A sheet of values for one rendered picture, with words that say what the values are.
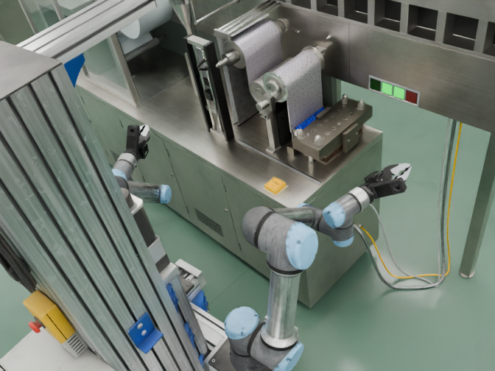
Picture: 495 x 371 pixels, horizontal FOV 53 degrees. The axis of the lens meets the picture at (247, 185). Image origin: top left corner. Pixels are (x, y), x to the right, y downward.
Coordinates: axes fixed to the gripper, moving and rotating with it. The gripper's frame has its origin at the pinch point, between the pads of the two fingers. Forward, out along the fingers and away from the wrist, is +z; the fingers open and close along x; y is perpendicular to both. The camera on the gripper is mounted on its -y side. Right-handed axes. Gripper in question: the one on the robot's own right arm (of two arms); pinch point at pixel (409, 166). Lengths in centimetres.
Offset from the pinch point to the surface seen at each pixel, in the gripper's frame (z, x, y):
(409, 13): 41, -46, 14
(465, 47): 44, -26, 0
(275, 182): -22, -8, 64
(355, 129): 23, -11, 55
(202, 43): -18, -77, 72
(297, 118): 5, -27, 67
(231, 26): -2, -78, 70
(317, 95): 19, -32, 66
